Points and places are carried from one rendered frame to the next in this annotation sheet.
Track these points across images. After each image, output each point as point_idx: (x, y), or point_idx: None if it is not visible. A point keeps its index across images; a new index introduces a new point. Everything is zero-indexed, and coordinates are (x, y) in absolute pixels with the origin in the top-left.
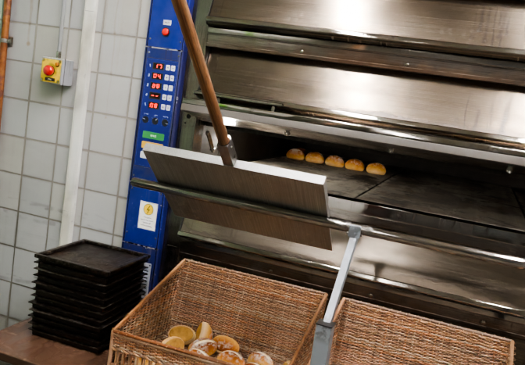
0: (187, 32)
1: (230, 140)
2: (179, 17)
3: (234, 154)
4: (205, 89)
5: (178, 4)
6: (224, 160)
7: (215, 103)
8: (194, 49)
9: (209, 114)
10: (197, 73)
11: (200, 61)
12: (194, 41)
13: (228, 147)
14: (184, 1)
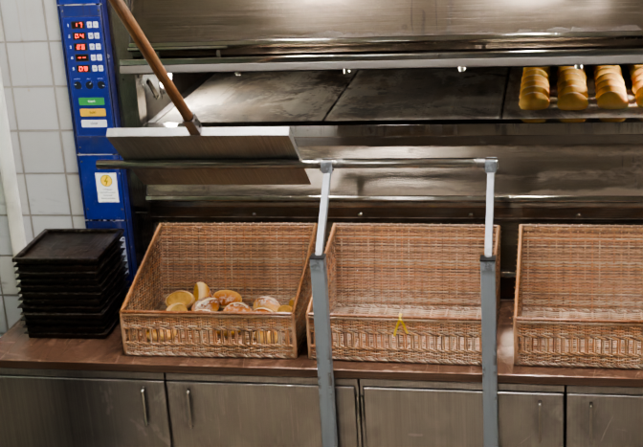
0: (145, 52)
1: (192, 114)
2: (138, 44)
3: (199, 123)
4: (166, 85)
5: (137, 36)
6: (190, 131)
7: (176, 92)
8: (153, 61)
9: (172, 100)
10: (157, 76)
11: (159, 67)
12: (152, 55)
13: (193, 121)
14: (141, 33)
